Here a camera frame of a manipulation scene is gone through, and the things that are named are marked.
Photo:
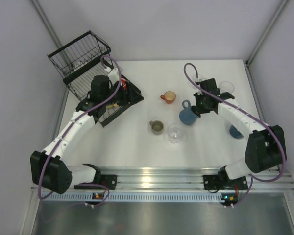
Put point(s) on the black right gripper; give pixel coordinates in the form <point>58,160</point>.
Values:
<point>197,106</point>

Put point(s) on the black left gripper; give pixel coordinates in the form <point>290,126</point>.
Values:
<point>131,90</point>

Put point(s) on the red mug black handle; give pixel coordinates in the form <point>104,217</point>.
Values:
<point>123,81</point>

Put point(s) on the blue ceramic jug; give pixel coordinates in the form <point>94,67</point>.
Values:
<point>188,115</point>

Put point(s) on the yellow mug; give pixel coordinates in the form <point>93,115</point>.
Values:
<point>112,106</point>

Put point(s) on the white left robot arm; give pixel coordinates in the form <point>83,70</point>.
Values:
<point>48,167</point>

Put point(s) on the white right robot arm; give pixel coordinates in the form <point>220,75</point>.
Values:
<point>265,144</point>

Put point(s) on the clear glass at back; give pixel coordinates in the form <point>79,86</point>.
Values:
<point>196,76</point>

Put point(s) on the clear glass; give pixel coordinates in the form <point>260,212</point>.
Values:
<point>226,86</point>
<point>196,76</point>
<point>175,132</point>

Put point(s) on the clear glass far right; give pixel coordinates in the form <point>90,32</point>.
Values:
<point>226,86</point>

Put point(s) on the orange small cup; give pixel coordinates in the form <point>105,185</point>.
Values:
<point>169,97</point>

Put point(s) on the olive green small cup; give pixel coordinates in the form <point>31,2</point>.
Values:
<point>157,127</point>

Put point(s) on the clear glass near centre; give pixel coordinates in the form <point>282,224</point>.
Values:
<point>175,132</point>

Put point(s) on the dark blue mug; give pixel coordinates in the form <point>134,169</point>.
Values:
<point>235,133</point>

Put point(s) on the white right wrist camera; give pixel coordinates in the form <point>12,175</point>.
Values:
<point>199,80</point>

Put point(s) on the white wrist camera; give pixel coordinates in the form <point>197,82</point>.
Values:
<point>113,74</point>
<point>199,80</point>

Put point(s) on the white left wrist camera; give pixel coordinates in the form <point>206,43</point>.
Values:
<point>113,74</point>

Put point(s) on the black wire dish rack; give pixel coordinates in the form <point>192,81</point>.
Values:
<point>81,64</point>

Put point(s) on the aluminium mounting rail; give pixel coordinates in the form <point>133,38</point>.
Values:
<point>187,179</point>

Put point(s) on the slotted cable duct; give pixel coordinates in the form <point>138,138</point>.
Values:
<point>138,197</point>

